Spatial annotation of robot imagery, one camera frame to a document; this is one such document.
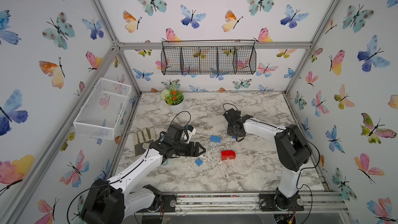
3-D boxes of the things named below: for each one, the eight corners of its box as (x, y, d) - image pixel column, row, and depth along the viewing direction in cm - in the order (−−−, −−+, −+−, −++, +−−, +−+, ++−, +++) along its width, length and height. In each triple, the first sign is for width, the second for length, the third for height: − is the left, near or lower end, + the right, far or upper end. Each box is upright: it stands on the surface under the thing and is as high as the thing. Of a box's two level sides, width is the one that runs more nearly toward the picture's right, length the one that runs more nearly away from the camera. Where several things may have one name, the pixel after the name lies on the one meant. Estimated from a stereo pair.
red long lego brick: (221, 159, 90) (221, 155, 85) (220, 154, 92) (221, 150, 87) (234, 159, 90) (236, 155, 85) (233, 154, 92) (235, 150, 87)
